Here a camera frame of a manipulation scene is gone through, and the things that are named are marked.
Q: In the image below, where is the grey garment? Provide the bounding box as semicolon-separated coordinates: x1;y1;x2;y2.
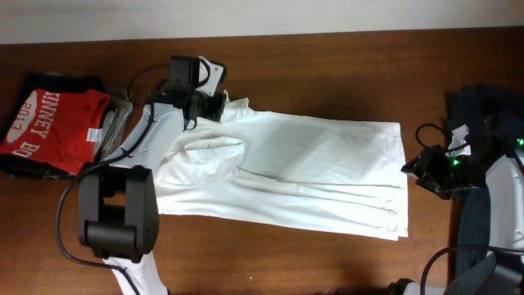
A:
91;88;133;162

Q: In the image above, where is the white t-shirt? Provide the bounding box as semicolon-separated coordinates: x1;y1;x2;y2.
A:
154;98;409;241

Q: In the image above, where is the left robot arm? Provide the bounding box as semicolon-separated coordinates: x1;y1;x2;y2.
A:
78;56;227;294

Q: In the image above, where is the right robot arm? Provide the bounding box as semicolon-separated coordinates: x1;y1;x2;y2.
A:
391;118;523;294

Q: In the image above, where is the black garment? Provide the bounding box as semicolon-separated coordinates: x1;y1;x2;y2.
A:
1;72;109;179

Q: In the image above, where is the red printed t-shirt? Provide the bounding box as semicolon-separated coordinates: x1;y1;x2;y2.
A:
1;88;110;175

